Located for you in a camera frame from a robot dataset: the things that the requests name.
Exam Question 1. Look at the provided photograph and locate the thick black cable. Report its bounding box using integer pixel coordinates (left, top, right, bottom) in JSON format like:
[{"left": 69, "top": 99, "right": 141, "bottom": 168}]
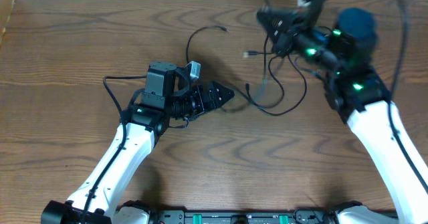
[{"left": 242, "top": 33, "right": 288, "bottom": 110}]

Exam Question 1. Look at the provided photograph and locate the black usb cable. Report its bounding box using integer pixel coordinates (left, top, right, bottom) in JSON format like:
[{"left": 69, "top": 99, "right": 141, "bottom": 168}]
[{"left": 185, "top": 25, "right": 308, "bottom": 117}]

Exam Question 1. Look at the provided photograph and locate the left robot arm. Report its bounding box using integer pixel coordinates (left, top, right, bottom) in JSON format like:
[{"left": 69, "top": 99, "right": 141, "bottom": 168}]
[{"left": 41, "top": 62, "right": 235, "bottom": 224}]

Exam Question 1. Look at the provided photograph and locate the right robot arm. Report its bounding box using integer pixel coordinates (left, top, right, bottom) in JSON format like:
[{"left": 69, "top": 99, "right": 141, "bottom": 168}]
[{"left": 256, "top": 7, "right": 427, "bottom": 223}]

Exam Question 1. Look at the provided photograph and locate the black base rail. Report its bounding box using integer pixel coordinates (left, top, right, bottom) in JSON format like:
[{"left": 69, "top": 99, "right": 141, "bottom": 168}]
[{"left": 113, "top": 200, "right": 399, "bottom": 224}]

